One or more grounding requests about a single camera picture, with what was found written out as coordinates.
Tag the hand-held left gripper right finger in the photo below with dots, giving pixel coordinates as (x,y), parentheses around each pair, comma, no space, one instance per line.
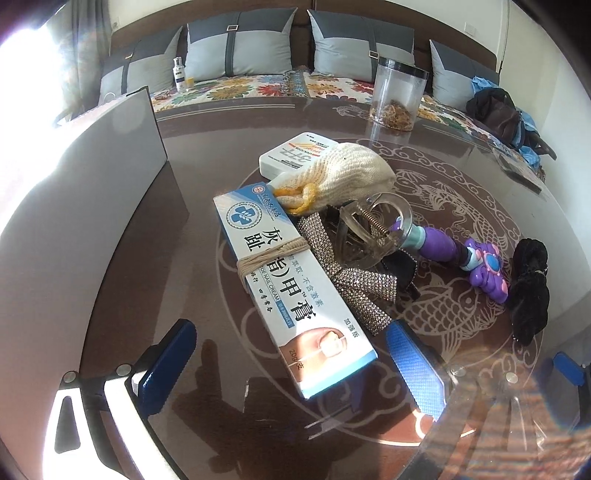
(415,364)

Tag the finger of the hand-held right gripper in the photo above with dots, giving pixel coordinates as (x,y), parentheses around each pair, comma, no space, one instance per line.
(570,371)

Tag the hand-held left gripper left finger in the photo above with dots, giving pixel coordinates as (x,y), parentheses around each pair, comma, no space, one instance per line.
(166,369)

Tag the black fuzzy cloth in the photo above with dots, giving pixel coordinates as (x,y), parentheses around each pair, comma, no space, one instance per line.
(531,286)

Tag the rhinestone bow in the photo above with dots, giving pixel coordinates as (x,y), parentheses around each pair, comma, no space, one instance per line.
(351,286)

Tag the purple toy wand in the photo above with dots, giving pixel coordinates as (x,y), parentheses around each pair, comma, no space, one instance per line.
(438,242)

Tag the clear hair claw clip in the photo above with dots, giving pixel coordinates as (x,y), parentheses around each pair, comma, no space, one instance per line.
(369,230)

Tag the white and blue cream box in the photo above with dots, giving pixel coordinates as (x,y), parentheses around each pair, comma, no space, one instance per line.
(286,277)

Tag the cream knitted glove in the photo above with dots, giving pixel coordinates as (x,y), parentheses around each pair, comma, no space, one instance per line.
(351,175)

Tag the white cardboard box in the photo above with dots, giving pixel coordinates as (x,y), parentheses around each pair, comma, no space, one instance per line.
(92,175)

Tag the white sunscreen bottle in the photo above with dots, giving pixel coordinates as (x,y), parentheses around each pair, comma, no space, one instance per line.
(291,154)

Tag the brown patterned desktop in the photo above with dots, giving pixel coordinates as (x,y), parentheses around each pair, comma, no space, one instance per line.
(194,277)

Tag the clear plastic packet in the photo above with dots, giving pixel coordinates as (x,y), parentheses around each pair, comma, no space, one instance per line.
(517,168)

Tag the dark bag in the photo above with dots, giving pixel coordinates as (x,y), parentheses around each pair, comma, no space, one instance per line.
(496,115)

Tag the clear jar with black lid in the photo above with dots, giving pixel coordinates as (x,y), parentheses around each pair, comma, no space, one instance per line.
(397,97)

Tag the pile of dark clothes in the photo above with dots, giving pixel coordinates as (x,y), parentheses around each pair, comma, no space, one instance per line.
(482,83)

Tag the floral blanket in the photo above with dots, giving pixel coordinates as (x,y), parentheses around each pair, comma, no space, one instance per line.
(240,85)

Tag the small white bottle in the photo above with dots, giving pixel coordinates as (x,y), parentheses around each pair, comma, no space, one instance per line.
(178,76)

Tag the grey two-tone cushion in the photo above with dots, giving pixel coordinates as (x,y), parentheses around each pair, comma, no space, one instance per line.
(143,64)
(360,50)
(240,46)
(457,74)

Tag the dark brown sofa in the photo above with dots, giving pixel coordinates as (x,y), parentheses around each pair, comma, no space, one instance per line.
(422,46)

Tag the grey curtain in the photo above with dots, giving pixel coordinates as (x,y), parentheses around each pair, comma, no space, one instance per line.
(69,55)

